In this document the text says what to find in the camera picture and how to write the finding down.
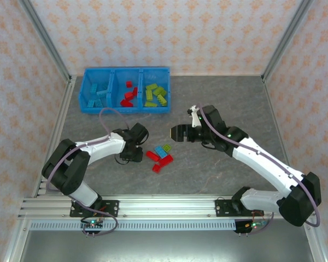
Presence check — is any grey slotted cable duct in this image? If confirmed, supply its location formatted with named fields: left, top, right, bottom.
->
left=30, top=220, right=237, bottom=231

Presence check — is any aluminium table side rail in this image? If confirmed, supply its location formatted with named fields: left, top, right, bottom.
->
left=31, top=76, right=77, bottom=197
left=261, top=75, right=292, bottom=169

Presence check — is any thin red black wire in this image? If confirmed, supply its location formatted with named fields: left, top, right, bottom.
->
left=91, top=206, right=110, bottom=219
left=250, top=209, right=265, bottom=222

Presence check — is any small circuit board with leds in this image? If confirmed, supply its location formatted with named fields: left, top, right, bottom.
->
left=80, top=219, right=104, bottom=229
left=244, top=221, right=267, bottom=229

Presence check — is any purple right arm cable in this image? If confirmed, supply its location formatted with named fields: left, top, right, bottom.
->
left=196, top=103, right=323, bottom=236

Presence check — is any aluminium lower frame post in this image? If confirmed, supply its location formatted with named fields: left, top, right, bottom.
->
left=4, top=218, right=31, bottom=262
left=302, top=217, right=327, bottom=262

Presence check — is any aluminium upright frame post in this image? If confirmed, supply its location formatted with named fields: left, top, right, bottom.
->
left=261, top=0, right=315, bottom=82
left=19, top=0, right=73, bottom=82

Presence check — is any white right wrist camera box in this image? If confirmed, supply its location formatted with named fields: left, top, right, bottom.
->
left=187, top=105, right=202, bottom=128

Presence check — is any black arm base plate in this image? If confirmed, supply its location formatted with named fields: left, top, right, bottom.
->
left=214, top=199, right=263, bottom=218
left=69, top=200, right=120, bottom=218

